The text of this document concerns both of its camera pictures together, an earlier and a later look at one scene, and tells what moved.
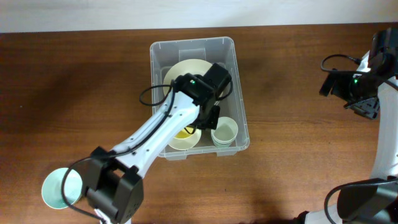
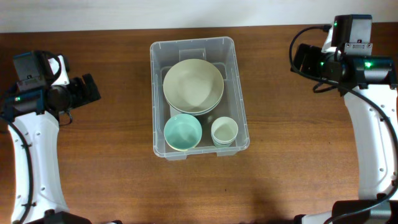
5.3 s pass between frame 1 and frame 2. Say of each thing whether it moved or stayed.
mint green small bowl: moved
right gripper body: moved
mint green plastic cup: stayed
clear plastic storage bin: stayed
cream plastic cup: stayed
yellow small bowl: moved
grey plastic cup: stayed
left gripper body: moved
